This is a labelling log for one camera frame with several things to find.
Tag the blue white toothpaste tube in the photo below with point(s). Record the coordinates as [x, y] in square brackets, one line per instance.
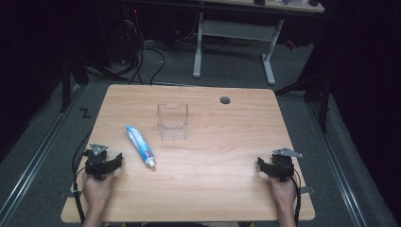
[141, 145]

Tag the white-legged desk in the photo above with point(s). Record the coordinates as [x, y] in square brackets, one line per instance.
[236, 31]

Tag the grey tape strip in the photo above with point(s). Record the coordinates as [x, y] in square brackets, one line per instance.
[307, 190]
[74, 193]

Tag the clear plastic container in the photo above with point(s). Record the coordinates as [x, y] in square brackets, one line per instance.
[172, 123]

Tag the black metal stand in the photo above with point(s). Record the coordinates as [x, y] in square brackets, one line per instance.
[323, 104]
[66, 85]

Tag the grey table grommet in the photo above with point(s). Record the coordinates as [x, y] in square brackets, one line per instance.
[225, 100]

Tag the person's left hand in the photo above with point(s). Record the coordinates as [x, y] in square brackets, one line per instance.
[96, 190]

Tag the person's right hand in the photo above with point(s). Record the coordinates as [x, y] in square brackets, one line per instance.
[283, 194]

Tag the small red item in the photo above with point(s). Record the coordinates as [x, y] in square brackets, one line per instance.
[290, 44]

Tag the dark computer tower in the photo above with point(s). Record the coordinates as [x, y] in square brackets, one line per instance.
[129, 31]

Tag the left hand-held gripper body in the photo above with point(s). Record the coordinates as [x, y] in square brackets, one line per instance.
[96, 164]

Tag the metal floor rail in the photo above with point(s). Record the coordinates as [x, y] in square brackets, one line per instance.
[34, 160]
[337, 164]

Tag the black floor tape mark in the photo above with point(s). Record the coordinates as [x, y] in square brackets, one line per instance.
[85, 113]

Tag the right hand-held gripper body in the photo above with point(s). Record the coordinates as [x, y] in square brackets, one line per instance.
[282, 167]

